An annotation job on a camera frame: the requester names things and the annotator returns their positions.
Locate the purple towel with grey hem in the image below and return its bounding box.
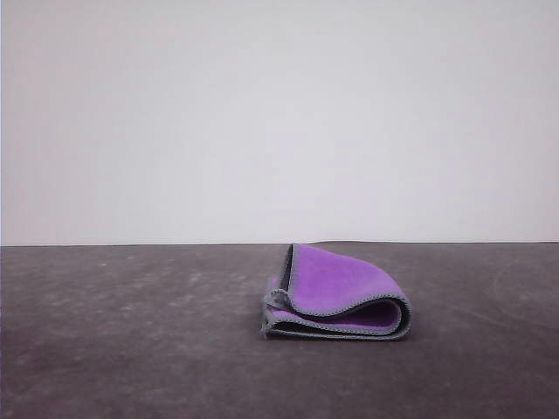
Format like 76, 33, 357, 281
259, 242, 414, 343

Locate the grey table cloth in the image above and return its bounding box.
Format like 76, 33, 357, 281
0, 239, 559, 419

